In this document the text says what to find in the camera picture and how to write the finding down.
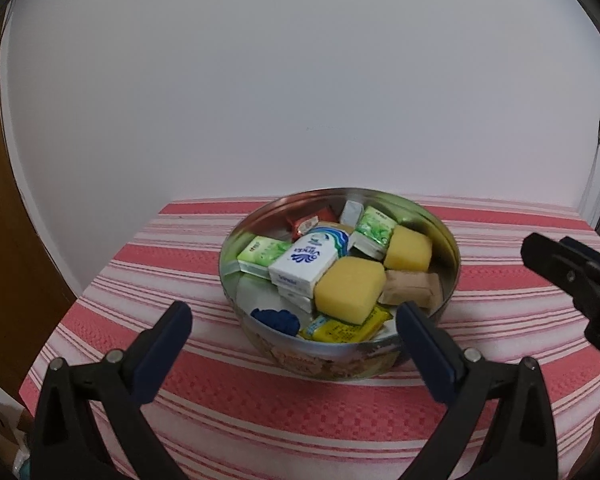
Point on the cardboard box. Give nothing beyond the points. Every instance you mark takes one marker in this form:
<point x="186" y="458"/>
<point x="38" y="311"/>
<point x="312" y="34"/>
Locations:
<point x="2" y="430"/>

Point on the yellow sponge green scouring pad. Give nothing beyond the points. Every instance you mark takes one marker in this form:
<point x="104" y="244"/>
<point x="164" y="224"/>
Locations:
<point x="350" y="290"/>
<point x="407" y="249"/>

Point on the white and blue tissue pack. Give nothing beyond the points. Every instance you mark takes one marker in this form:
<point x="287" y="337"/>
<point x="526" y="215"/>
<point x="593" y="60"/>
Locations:
<point x="305" y="265"/>

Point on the yellow packet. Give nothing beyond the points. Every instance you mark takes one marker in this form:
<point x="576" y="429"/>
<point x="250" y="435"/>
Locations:
<point x="342" y="329"/>

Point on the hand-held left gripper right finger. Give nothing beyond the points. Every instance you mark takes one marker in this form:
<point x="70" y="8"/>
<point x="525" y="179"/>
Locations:
<point x="427" y="355"/>

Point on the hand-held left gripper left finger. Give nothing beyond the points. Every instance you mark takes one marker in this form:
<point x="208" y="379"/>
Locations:
<point x="162" y="350"/>

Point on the brown wooden door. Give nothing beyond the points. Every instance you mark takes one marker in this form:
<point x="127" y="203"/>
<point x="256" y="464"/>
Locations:
<point x="15" y="210"/>

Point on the round metal tin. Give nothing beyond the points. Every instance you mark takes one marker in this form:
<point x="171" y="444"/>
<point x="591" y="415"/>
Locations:
<point x="330" y="365"/>

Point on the green tissue pack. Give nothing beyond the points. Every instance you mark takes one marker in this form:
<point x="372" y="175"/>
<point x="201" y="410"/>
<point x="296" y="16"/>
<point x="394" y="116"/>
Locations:
<point x="262" y="252"/>
<point x="375" y="230"/>

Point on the dark blue yarn ball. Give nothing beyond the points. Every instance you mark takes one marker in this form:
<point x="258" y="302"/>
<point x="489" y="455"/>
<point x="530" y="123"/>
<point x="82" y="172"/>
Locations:
<point x="277" y="321"/>

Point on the red and white striped blanket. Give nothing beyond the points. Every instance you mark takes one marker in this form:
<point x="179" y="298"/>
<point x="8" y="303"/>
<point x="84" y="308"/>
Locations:
<point x="180" y="270"/>

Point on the beige packet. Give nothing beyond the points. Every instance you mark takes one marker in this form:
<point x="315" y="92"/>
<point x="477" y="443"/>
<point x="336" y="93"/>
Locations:
<point x="412" y="287"/>

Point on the red foil packet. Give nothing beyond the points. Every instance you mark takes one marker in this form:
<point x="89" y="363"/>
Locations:
<point x="305" y="224"/>

